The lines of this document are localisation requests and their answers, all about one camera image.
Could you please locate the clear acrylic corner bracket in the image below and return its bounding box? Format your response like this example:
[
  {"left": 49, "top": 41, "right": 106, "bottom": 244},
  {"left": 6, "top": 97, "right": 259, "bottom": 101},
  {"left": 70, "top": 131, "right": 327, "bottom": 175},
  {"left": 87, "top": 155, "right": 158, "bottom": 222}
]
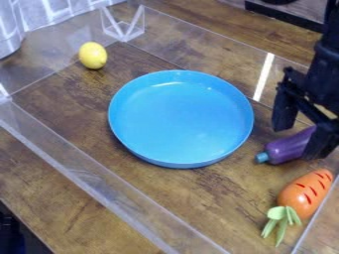
[{"left": 99, "top": 5, "right": 145, "bottom": 43}]

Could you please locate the dark wooden ledge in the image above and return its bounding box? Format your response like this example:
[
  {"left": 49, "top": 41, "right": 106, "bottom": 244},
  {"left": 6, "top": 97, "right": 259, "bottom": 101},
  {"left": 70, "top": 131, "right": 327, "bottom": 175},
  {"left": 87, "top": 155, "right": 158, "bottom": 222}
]
[{"left": 246, "top": 0, "right": 331, "bottom": 33}]

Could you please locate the orange toy carrot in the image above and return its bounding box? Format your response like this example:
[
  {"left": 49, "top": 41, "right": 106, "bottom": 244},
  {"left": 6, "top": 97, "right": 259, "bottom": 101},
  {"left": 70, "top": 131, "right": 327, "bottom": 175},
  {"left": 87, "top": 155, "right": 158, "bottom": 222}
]
[{"left": 261, "top": 169, "right": 334, "bottom": 246}]

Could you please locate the clear acrylic enclosure wall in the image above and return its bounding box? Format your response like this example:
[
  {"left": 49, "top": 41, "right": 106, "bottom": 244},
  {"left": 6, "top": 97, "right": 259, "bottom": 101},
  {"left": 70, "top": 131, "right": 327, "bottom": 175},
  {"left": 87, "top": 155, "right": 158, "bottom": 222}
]
[{"left": 0, "top": 84, "right": 230, "bottom": 254}]

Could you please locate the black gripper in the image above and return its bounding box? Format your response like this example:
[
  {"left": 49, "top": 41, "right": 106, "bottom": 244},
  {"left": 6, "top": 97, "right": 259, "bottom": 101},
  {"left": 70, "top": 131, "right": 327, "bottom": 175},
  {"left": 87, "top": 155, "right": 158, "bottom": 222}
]
[{"left": 271, "top": 42, "right": 339, "bottom": 160}]

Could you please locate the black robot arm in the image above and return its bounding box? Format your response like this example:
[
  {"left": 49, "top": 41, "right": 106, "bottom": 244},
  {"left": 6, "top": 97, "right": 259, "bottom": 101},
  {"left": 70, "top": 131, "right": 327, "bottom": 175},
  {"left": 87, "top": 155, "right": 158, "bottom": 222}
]
[{"left": 271, "top": 0, "right": 339, "bottom": 160}]

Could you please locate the grey checked curtain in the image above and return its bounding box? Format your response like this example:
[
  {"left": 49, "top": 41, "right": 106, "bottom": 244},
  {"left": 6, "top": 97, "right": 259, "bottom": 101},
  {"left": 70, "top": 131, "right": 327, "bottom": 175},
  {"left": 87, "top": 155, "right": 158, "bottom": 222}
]
[{"left": 0, "top": 0, "right": 126, "bottom": 60}]

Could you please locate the yellow toy lemon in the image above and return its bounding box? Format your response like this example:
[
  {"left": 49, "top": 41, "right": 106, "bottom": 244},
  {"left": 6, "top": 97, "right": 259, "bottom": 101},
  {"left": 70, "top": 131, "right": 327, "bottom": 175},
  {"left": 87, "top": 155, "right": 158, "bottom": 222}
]
[{"left": 79, "top": 42, "right": 107, "bottom": 69}]

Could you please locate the purple toy eggplant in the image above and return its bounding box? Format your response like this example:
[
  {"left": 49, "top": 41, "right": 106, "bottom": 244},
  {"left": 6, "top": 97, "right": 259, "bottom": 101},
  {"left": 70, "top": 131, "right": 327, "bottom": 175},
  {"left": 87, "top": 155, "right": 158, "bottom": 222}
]
[{"left": 254, "top": 126, "right": 317, "bottom": 165}]

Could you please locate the blue round tray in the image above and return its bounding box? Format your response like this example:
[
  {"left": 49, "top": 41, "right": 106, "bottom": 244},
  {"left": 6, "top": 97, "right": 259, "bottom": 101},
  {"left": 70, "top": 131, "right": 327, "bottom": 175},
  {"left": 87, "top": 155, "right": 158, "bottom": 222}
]
[{"left": 107, "top": 70, "right": 255, "bottom": 169}]

